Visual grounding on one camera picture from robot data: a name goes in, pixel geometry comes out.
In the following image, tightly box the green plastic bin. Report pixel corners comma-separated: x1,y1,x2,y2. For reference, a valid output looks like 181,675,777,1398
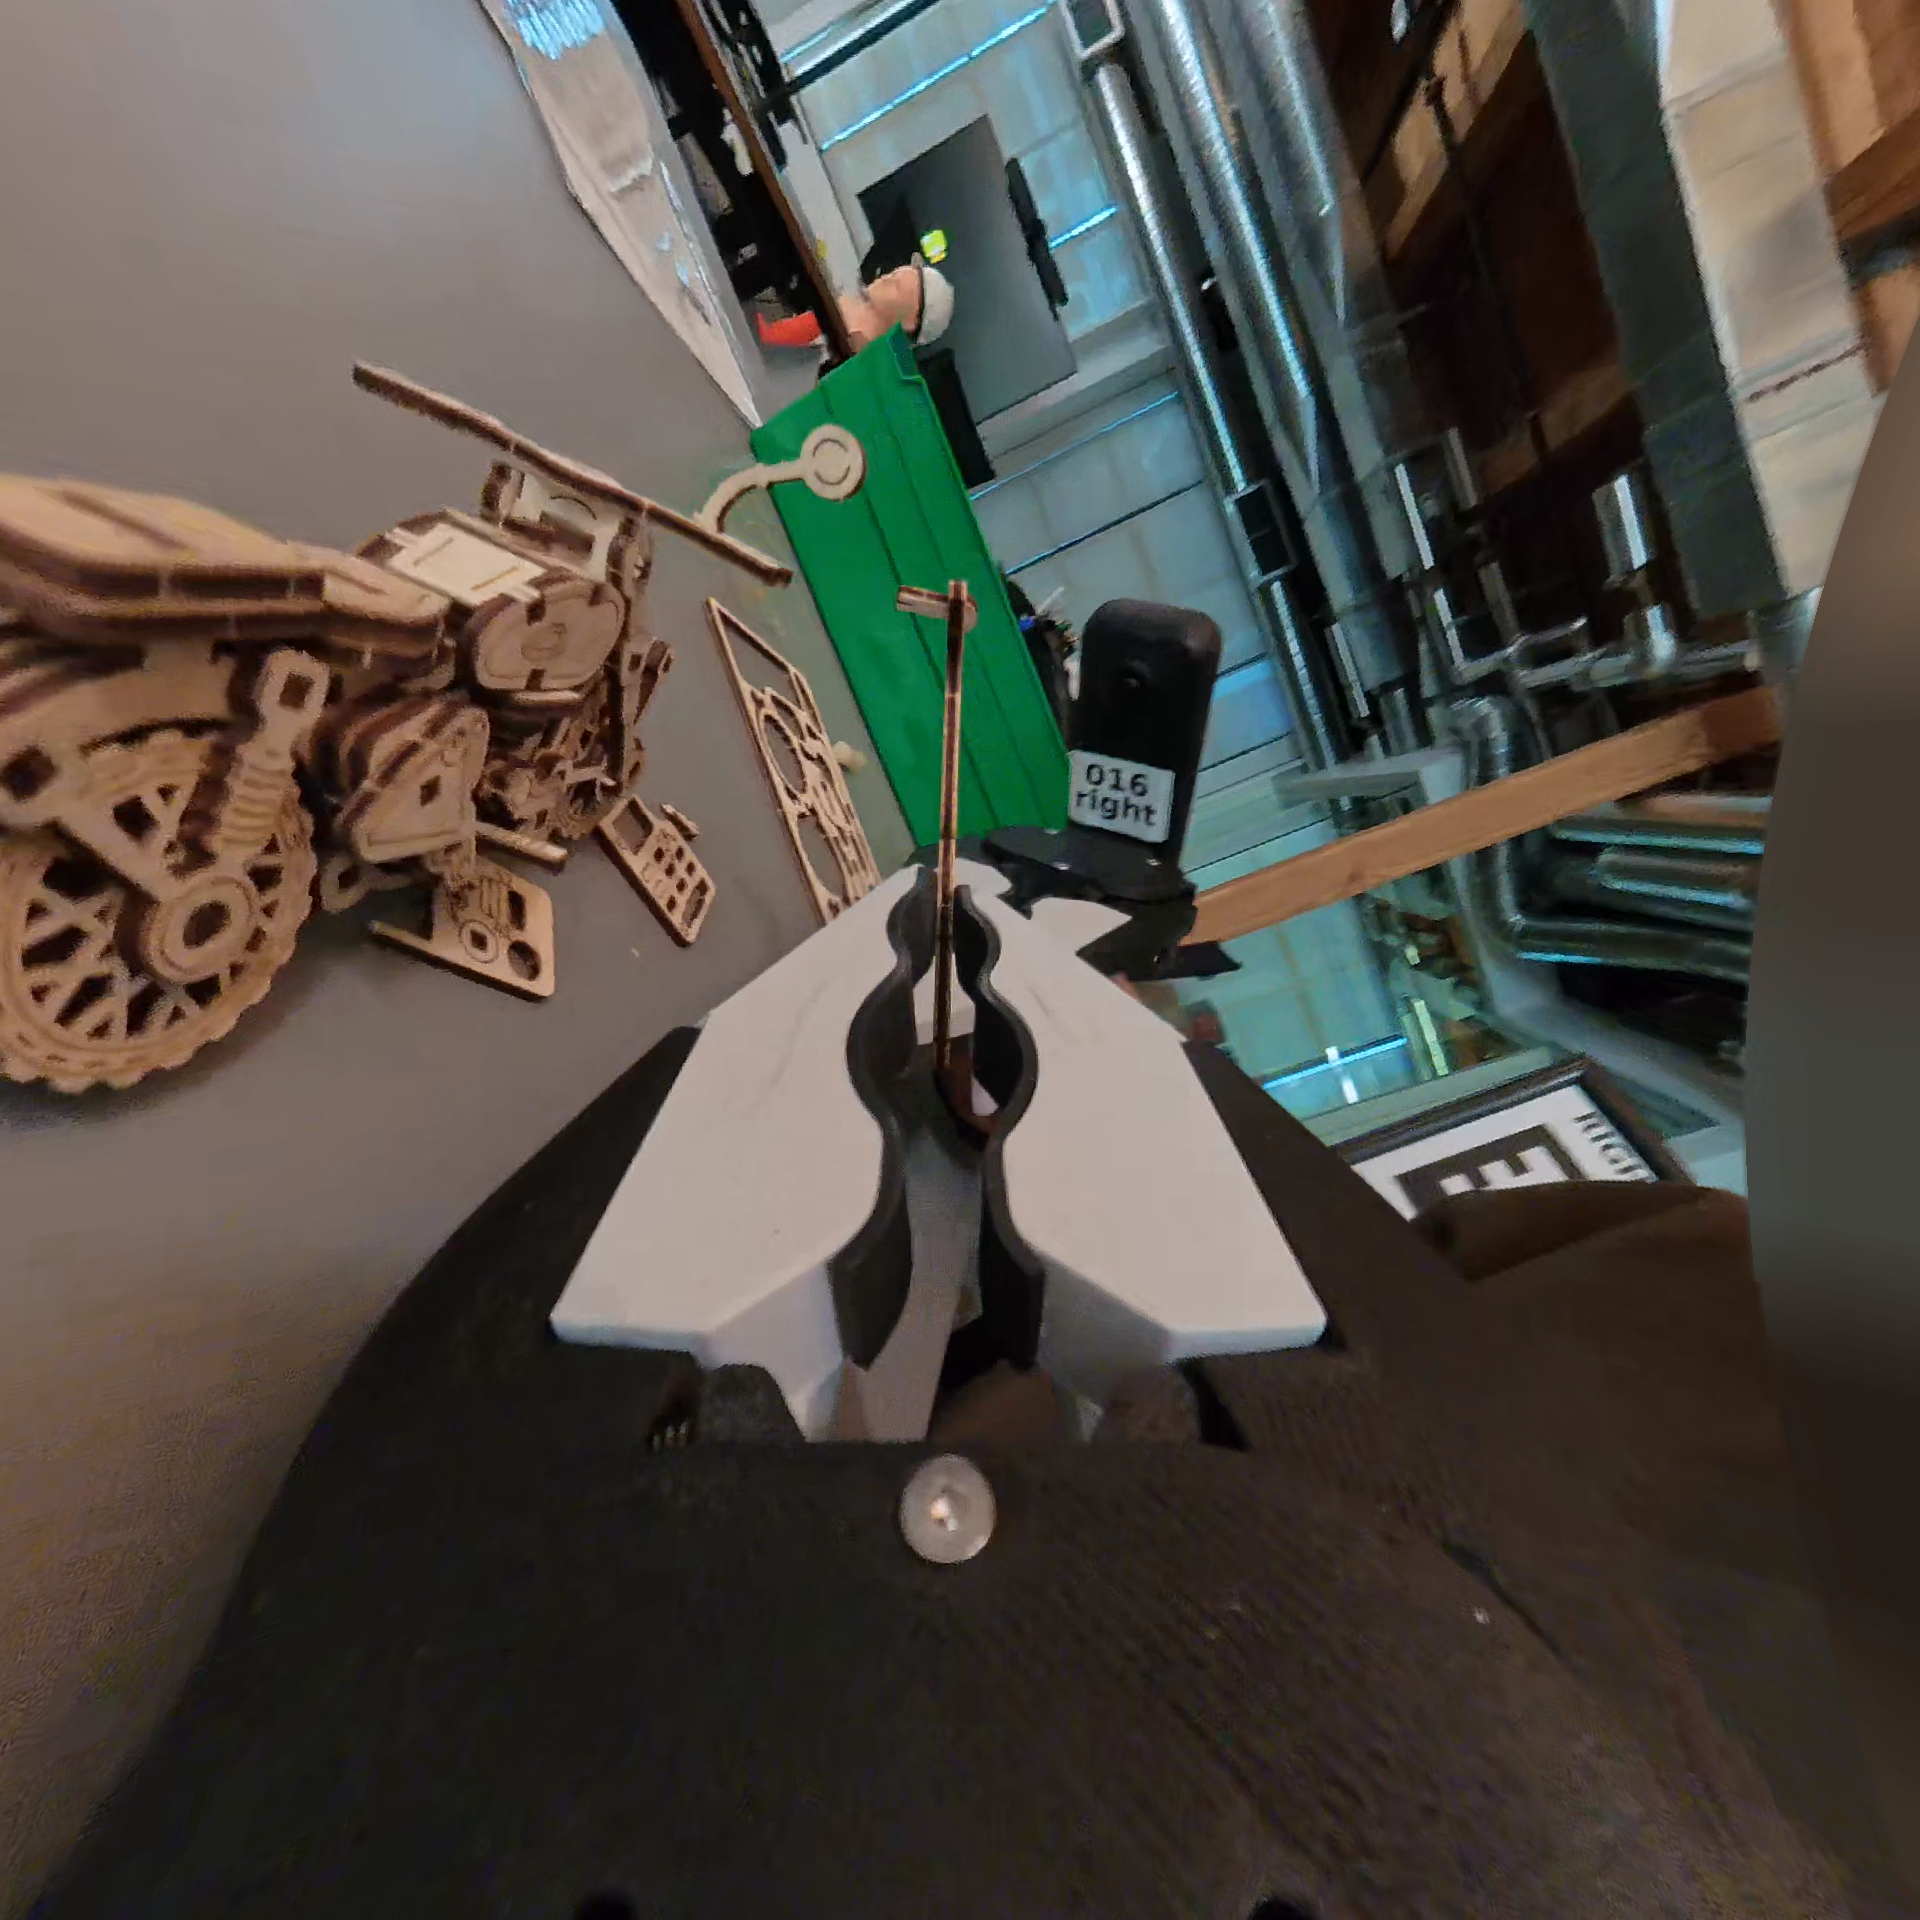
747,320,1076,852

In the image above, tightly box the wooden beam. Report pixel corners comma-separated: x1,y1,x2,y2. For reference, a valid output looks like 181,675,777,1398
1184,688,1790,951

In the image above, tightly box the long wooden lever piece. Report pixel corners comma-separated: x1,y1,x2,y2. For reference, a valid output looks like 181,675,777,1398
897,584,981,1120

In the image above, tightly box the rectangular silver duct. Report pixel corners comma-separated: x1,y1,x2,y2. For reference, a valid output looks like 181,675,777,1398
1522,0,1795,608

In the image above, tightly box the wooden motorcycle model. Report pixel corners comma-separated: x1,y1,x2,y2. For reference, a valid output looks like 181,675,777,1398
0,359,869,1097

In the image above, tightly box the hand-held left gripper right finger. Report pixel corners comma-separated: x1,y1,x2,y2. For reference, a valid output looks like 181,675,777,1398
958,882,1331,1440

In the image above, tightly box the printed paper sheet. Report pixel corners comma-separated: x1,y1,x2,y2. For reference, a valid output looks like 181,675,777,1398
480,0,770,432

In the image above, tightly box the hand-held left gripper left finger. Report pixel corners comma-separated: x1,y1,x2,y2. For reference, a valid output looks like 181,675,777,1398
550,867,938,1442

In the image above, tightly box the wooden stand plate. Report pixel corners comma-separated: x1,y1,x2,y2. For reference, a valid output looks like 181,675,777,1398
368,862,560,1003

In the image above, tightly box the slotted wooden panel piece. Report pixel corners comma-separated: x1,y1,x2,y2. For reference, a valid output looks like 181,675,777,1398
594,791,721,948

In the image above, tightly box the black and white marker board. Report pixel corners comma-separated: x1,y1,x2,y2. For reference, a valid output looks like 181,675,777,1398
1332,1054,1708,1225

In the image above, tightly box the silver ventilation duct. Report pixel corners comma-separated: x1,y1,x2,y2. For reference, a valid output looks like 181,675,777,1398
1084,0,1360,775

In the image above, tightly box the wooden cutout sheet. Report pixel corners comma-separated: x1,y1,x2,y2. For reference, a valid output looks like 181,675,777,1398
704,598,889,927

